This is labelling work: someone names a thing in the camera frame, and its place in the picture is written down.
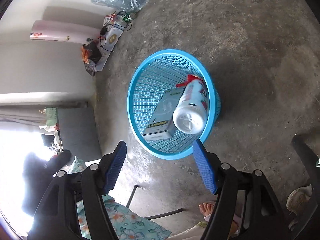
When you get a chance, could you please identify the white strawberry drink bottle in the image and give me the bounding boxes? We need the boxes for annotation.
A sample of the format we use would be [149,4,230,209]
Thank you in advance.
[173,79,209,134]

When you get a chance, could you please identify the silver charging cable box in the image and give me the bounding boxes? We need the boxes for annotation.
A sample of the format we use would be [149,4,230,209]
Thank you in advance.
[142,86,185,141]

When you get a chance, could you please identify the grey side cabinet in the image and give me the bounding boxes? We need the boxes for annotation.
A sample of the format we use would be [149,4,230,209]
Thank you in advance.
[57,107,102,162]

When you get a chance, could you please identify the floral blue quilt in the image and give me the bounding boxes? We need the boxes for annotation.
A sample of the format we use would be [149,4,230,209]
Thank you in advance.
[67,157,171,240]

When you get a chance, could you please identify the green plastic basket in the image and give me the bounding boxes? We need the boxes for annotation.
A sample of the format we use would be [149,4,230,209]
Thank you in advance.
[45,107,58,126]

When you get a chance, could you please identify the blue plastic waste basket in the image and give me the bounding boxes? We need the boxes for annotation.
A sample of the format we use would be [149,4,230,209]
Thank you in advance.
[127,49,221,160]

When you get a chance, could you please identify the black orange snack bags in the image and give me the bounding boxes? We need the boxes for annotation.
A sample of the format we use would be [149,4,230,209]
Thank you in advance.
[81,41,102,76]

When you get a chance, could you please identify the pink rolled wallpaper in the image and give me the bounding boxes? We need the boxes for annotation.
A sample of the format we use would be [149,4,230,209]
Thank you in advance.
[30,20,100,44]

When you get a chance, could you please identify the white flat box with cables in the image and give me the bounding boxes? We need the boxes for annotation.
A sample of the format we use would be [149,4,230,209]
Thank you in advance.
[95,11,132,72]

